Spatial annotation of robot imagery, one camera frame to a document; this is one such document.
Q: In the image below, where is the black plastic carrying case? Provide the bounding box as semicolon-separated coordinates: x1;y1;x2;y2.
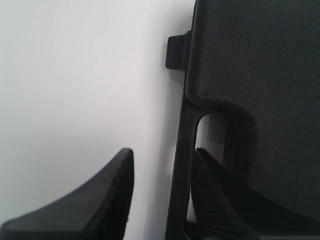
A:
165;0;320;240

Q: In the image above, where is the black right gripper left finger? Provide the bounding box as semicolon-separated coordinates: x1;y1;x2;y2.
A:
0;148;135;240

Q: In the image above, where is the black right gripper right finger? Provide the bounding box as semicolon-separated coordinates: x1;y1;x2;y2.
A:
190;148;320;240

